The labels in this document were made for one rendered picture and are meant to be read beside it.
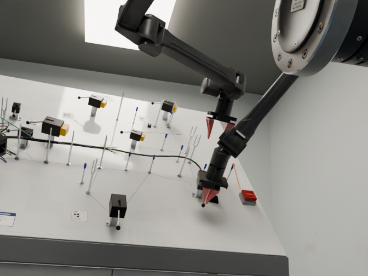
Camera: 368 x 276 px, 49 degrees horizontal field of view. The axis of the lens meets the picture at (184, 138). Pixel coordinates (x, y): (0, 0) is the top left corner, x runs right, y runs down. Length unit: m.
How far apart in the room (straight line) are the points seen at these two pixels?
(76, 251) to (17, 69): 2.93
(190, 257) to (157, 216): 0.19
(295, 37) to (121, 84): 3.38
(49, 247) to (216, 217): 0.59
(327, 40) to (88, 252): 0.93
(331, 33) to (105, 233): 0.95
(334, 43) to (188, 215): 1.01
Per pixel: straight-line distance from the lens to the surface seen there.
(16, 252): 1.24
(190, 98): 3.97
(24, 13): 3.42
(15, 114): 1.75
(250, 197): 1.61
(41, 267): 1.28
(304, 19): 0.59
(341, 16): 0.54
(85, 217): 1.33
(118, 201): 1.27
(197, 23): 3.21
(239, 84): 1.40
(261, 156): 3.98
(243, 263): 1.39
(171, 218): 1.41
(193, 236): 1.38
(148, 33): 1.20
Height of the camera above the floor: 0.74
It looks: 21 degrees up
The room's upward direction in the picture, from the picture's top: 2 degrees clockwise
